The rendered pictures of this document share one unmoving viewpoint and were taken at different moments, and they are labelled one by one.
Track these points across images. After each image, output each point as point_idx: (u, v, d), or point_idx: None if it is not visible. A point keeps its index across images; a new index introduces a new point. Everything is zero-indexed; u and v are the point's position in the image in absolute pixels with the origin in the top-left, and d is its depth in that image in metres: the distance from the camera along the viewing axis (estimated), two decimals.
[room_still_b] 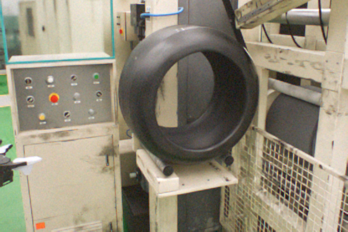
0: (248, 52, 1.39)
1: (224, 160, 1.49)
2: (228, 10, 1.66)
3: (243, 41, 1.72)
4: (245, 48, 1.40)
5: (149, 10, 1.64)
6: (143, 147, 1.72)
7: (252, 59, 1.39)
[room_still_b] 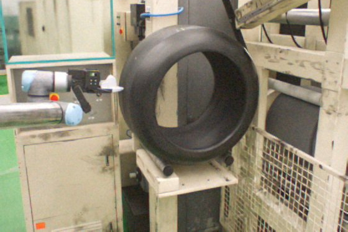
0: (248, 52, 1.39)
1: (224, 160, 1.49)
2: (228, 10, 1.66)
3: (243, 41, 1.72)
4: (245, 48, 1.40)
5: (149, 10, 1.64)
6: (143, 147, 1.72)
7: (252, 59, 1.39)
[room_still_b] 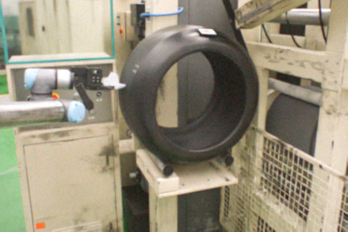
0: (204, 31, 1.31)
1: (230, 163, 1.51)
2: (228, 10, 1.66)
3: (243, 41, 1.72)
4: (199, 29, 1.31)
5: (149, 10, 1.64)
6: (143, 147, 1.72)
7: (212, 33, 1.30)
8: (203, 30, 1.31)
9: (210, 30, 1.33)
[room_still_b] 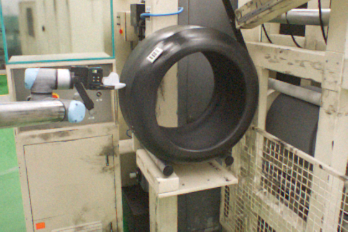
0: (153, 56, 1.26)
1: (232, 157, 1.50)
2: (228, 10, 1.66)
3: (243, 41, 1.72)
4: (148, 58, 1.27)
5: (149, 10, 1.64)
6: (143, 147, 1.72)
7: (160, 53, 1.25)
8: (151, 56, 1.26)
9: (156, 48, 1.27)
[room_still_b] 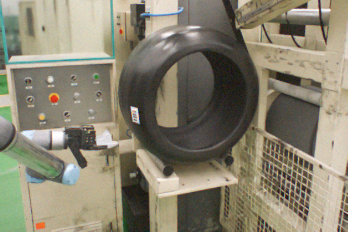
0: (135, 118, 1.29)
1: (229, 155, 1.50)
2: (228, 10, 1.66)
3: (243, 41, 1.72)
4: (133, 121, 1.31)
5: (149, 10, 1.64)
6: (143, 147, 1.72)
7: (137, 112, 1.27)
8: (135, 119, 1.30)
9: (132, 109, 1.30)
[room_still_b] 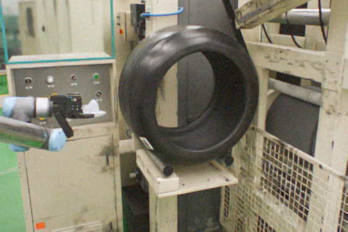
0: (148, 145, 1.34)
1: (228, 156, 1.49)
2: (228, 10, 1.66)
3: (243, 41, 1.72)
4: (148, 148, 1.36)
5: (149, 10, 1.64)
6: (143, 147, 1.72)
7: (146, 140, 1.31)
8: (147, 146, 1.34)
9: (141, 139, 1.34)
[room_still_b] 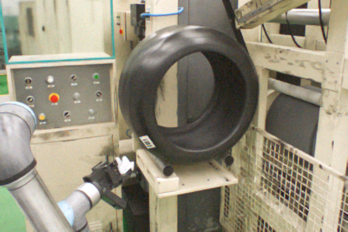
0: (149, 144, 1.34)
1: (228, 155, 1.49)
2: (228, 10, 1.66)
3: (243, 41, 1.72)
4: (148, 147, 1.36)
5: (149, 10, 1.64)
6: (143, 147, 1.72)
7: (148, 138, 1.33)
8: (148, 145, 1.35)
9: (141, 139, 1.34)
